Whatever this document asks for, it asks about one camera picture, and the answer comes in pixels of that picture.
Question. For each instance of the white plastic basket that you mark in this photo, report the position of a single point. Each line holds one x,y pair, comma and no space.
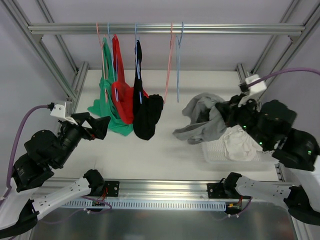
214,154

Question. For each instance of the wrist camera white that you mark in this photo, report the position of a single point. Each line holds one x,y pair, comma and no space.
251,89
62,111

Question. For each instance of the red tank top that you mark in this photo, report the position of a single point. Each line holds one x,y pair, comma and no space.
122,93

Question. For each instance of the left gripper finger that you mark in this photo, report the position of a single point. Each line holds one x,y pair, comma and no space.
80,118
99,126

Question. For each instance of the blue hanger with black top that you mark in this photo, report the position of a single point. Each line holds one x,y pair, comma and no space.
137,64

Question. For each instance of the aluminium front rail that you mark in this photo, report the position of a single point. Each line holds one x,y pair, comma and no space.
149,189

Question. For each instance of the green tank top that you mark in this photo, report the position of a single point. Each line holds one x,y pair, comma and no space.
116,125

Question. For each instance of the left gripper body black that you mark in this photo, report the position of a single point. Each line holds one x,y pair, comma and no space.
86,126

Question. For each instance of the white tank top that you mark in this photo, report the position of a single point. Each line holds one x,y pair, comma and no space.
239,146

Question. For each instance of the pink hanger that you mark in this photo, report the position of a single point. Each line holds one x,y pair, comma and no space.
171,48
105,82

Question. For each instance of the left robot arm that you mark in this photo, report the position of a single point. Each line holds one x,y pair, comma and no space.
46,152

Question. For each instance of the black tank top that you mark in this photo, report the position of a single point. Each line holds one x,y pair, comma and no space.
147,109

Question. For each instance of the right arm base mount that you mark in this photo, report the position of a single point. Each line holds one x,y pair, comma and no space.
220,188

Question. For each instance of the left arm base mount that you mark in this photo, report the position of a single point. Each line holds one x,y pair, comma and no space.
110,187

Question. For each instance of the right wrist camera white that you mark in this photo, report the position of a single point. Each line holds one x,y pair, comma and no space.
251,89

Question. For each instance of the grey tank top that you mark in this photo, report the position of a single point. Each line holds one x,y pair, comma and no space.
206,122

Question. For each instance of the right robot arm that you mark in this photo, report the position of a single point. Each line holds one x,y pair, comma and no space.
271,128

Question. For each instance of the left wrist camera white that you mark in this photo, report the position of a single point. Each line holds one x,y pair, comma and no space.
62,111

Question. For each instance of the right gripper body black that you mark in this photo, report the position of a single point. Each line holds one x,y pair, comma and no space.
227,111

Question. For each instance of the white slotted cable duct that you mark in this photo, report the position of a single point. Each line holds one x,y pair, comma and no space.
139,204

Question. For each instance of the blue hanger with red top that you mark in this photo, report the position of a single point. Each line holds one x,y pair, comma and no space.
112,57

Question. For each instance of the aluminium hanging rail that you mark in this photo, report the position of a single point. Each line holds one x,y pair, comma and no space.
166,28

